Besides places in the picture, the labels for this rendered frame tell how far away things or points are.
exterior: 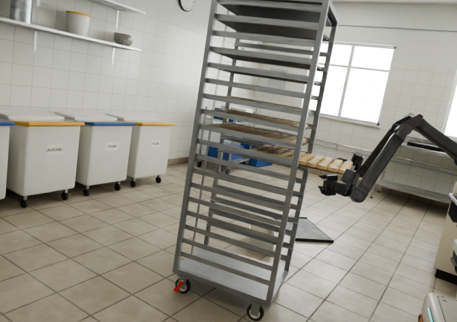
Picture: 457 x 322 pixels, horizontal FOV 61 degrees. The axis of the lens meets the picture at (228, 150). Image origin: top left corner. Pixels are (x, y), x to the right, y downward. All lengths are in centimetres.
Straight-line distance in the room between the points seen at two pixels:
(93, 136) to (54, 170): 49
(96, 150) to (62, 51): 111
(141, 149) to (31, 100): 119
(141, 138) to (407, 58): 438
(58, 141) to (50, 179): 34
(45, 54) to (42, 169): 124
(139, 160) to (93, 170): 63
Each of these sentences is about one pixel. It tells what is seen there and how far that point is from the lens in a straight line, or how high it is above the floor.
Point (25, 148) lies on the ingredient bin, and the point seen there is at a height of 54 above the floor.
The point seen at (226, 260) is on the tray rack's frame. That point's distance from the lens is 273.
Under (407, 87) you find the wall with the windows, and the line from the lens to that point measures 677.
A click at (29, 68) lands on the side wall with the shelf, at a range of 426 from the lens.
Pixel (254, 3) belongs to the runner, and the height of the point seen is 177.
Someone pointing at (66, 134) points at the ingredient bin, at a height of 65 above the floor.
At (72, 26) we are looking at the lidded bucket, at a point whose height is 164.
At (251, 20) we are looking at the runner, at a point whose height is 168.
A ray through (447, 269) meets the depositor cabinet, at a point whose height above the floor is 11.
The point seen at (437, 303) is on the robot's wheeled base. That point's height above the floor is 28.
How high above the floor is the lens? 131
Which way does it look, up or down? 9 degrees down
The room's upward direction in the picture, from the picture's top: 9 degrees clockwise
